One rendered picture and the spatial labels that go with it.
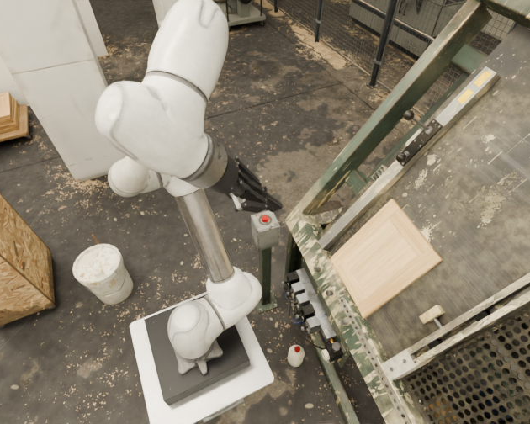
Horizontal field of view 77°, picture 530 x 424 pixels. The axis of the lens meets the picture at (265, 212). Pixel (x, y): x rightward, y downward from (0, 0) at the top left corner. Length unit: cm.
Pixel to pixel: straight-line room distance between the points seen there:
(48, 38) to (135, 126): 249
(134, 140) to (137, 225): 256
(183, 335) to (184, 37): 97
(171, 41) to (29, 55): 248
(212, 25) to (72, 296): 248
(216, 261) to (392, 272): 69
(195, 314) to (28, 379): 164
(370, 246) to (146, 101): 119
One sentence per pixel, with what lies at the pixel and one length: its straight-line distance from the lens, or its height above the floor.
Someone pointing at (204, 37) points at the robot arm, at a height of 203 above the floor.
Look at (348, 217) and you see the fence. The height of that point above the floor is 108.
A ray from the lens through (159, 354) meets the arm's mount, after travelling 153.
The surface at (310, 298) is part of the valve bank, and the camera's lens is 168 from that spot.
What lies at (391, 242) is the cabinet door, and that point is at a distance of 144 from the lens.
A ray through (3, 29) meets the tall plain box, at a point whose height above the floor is 136.
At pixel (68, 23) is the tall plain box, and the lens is 292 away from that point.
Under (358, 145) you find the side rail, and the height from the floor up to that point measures 128.
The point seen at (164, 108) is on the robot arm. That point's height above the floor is 198.
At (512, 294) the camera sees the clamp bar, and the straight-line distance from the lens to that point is 125.
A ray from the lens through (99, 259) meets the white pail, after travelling 248.
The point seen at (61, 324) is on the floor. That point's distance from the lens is 278.
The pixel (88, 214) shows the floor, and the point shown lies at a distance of 329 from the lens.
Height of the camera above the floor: 224
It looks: 50 degrees down
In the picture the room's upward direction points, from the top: straight up
